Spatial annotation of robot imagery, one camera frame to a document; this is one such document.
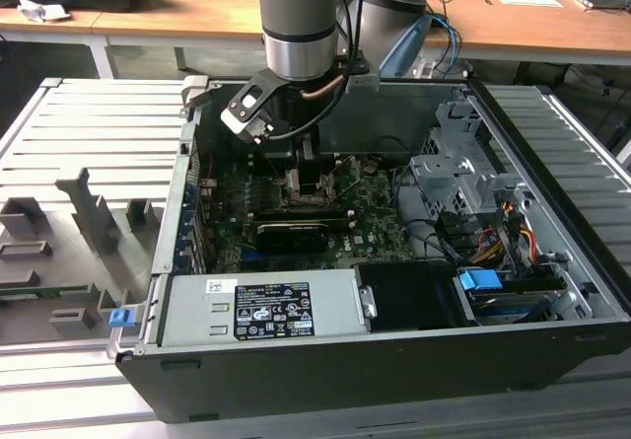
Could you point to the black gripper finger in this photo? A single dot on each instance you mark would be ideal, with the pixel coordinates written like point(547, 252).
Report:
point(310, 177)

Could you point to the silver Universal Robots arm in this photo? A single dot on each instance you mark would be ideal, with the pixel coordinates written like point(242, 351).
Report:
point(301, 15)

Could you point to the CPU socket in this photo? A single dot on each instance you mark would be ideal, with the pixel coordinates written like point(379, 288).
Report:
point(291, 201)

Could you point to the black RAM slot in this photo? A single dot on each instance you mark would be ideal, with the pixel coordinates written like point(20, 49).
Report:
point(301, 213)

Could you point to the round coin cell battery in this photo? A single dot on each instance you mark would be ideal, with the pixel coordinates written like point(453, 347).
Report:
point(371, 167)

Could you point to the black graphics card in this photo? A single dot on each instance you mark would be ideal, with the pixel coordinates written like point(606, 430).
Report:
point(291, 237)

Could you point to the green motherboard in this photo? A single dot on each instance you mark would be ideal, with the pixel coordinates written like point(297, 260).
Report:
point(374, 212)

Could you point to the pale blue teach pendant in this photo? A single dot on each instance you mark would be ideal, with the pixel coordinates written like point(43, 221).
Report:
point(406, 44)

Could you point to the silver metal drive cage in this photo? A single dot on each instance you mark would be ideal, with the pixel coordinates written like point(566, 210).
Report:
point(439, 182)

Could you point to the wooden desk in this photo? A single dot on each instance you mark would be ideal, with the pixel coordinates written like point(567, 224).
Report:
point(197, 15)

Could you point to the black plastic fan shroud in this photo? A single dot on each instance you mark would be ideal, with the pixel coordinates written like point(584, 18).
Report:
point(409, 296)

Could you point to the grey power supply unit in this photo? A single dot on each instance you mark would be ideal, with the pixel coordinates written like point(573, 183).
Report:
point(197, 311)

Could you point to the grey parts rack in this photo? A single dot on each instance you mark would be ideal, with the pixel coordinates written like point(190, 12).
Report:
point(133, 256)

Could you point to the hard disk in blue carrier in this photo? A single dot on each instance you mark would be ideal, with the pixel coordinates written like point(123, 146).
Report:
point(478, 281)

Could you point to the black open PC case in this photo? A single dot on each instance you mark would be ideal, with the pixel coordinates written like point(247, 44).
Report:
point(296, 385)

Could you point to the small blue case latch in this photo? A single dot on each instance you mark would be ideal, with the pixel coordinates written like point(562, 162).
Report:
point(121, 318)

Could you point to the white paper sheet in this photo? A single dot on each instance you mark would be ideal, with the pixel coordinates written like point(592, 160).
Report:
point(527, 1)

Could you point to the crumpled white paper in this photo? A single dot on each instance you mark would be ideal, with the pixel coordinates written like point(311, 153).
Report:
point(37, 10)

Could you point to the green RAM stick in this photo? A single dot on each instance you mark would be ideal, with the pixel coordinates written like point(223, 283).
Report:
point(39, 292)

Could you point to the grey laptop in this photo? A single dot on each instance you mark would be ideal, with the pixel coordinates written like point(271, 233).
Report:
point(601, 0)

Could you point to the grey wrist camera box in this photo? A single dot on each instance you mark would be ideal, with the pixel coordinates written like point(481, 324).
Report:
point(241, 113)

